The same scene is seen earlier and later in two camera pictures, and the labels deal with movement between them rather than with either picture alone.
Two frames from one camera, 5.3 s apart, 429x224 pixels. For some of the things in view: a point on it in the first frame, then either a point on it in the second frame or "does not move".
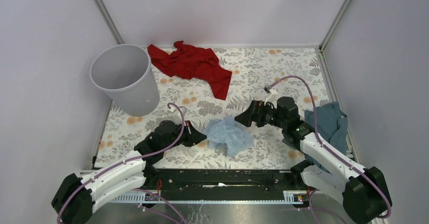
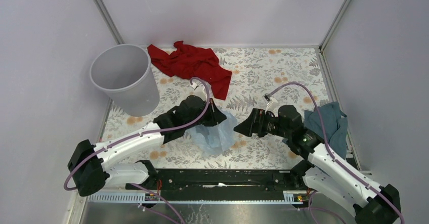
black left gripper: [193, 136] -> [216, 116]
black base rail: [223, 184] does not move
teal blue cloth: [332, 125] does not move
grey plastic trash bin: [124, 72] does not move
